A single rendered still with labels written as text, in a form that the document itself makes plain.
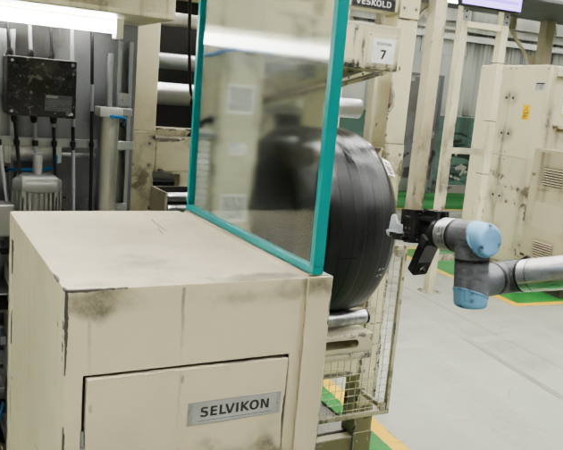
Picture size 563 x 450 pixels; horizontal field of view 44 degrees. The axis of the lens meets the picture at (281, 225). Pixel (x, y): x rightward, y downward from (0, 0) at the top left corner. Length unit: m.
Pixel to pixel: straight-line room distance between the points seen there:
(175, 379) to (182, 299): 0.11
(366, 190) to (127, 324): 1.08
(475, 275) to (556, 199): 5.00
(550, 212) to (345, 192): 4.84
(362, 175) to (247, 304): 0.96
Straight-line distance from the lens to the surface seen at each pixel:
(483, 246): 1.56
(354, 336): 2.09
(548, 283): 1.63
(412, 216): 1.71
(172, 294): 0.97
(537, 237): 6.72
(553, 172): 6.60
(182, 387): 1.02
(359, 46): 2.37
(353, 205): 1.87
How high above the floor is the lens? 1.53
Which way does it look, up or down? 10 degrees down
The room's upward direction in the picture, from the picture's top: 5 degrees clockwise
